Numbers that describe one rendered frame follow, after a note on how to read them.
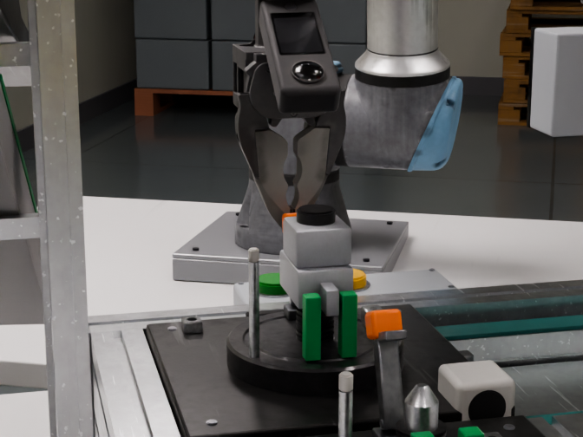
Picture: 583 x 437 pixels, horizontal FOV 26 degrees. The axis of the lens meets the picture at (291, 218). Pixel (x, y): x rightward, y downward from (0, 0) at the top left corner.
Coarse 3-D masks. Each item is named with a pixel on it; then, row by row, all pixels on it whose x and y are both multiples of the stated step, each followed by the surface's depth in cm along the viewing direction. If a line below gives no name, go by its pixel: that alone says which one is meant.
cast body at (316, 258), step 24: (312, 216) 96; (336, 216) 99; (288, 240) 97; (312, 240) 95; (336, 240) 95; (288, 264) 98; (312, 264) 95; (336, 264) 96; (288, 288) 98; (312, 288) 95; (336, 288) 94; (336, 312) 94
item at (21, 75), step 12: (0, 0) 80; (12, 0) 85; (0, 12) 80; (12, 12) 84; (0, 24) 82; (12, 24) 84; (24, 24) 90; (0, 36) 85; (12, 36) 85; (24, 36) 90; (0, 72) 93; (12, 72) 93; (24, 72) 93; (12, 84) 96; (24, 84) 96
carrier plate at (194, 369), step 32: (224, 320) 110; (416, 320) 110; (160, 352) 102; (192, 352) 102; (224, 352) 102; (416, 352) 102; (448, 352) 102; (192, 384) 95; (224, 384) 95; (192, 416) 90; (224, 416) 90; (256, 416) 90; (288, 416) 90; (320, 416) 90; (448, 416) 90
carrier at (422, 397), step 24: (408, 408) 74; (432, 408) 74; (360, 432) 87; (384, 432) 80; (408, 432) 74; (432, 432) 74; (456, 432) 87; (480, 432) 70; (504, 432) 87; (528, 432) 87
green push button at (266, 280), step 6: (264, 276) 121; (270, 276) 121; (276, 276) 121; (264, 282) 120; (270, 282) 120; (276, 282) 120; (264, 288) 119; (270, 288) 119; (276, 288) 119; (282, 288) 119; (270, 294) 119; (276, 294) 119; (282, 294) 119
